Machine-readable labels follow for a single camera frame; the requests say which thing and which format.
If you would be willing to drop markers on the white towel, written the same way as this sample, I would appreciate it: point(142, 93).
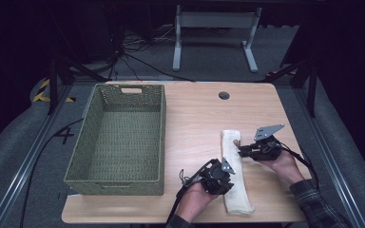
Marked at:
point(236, 196)

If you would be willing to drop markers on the person's right hand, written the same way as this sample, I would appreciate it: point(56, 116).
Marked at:
point(286, 167)

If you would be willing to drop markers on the white metal desk frame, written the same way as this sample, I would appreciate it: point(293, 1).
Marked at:
point(215, 19)

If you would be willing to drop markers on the grey aluminium floor rail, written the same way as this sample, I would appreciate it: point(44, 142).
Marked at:
point(22, 171)
point(329, 152)

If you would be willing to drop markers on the black metal stand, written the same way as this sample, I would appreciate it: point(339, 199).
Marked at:
point(312, 95)
point(53, 88)

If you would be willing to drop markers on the yellow black hazard tape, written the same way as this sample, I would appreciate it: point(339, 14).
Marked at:
point(41, 91)

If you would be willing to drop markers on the black round table grommet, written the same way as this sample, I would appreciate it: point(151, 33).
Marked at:
point(224, 95)

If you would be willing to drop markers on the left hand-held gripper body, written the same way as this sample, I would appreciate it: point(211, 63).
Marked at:
point(215, 175)

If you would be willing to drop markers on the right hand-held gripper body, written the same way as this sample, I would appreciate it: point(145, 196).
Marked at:
point(267, 150)

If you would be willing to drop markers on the green woven basket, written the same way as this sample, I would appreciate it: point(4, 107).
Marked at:
point(126, 142)

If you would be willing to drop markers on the person's left hand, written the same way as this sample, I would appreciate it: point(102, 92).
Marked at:
point(193, 201)

